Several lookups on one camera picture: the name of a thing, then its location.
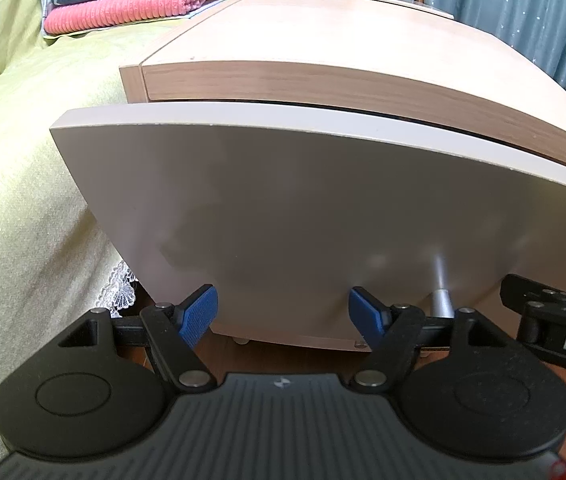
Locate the light green sofa cover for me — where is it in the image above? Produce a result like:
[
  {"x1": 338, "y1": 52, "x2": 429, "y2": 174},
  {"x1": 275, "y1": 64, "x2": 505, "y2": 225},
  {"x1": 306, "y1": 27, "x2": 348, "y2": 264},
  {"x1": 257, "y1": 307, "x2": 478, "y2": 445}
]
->
[{"x1": 0, "y1": 0, "x2": 190, "y2": 479}]

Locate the beige wooden nightstand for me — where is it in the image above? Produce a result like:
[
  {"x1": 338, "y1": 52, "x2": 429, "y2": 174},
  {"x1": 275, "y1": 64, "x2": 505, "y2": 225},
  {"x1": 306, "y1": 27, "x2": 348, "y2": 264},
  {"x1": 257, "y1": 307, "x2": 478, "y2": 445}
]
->
[{"x1": 118, "y1": 0, "x2": 566, "y2": 181}]

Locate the silver drawer knob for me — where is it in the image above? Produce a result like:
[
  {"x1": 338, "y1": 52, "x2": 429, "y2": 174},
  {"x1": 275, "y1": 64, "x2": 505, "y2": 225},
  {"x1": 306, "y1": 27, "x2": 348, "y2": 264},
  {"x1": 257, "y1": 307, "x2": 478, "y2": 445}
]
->
[{"x1": 430, "y1": 255, "x2": 454, "y2": 318}]

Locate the beige nightstand drawer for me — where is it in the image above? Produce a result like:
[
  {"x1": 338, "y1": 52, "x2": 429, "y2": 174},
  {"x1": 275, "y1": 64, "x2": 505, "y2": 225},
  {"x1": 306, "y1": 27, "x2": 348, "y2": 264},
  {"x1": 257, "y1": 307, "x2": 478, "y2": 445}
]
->
[{"x1": 51, "y1": 102, "x2": 566, "y2": 350}]

